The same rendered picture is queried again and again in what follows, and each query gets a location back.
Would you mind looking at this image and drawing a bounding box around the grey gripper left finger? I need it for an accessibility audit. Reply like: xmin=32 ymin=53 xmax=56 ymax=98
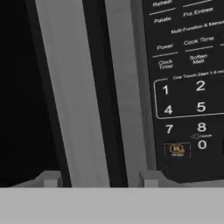
xmin=10 ymin=171 xmax=64 ymax=188

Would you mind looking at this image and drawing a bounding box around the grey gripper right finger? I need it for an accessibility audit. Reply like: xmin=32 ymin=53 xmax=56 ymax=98
xmin=138 ymin=170 xmax=191 ymax=188

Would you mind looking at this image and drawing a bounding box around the black and grey microwave oven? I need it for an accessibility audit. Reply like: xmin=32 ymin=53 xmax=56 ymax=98
xmin=104 ymin=0 xmax=224 ymax=188

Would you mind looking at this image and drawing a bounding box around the grey microwave door handle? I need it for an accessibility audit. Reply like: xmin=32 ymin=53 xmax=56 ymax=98
xmin=34 ymin=0 xmax=111 ymax=188

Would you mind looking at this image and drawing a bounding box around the black microwave door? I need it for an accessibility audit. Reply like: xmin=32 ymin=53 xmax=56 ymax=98
xmin=0 ymin=0 xmax=130 ymax=188

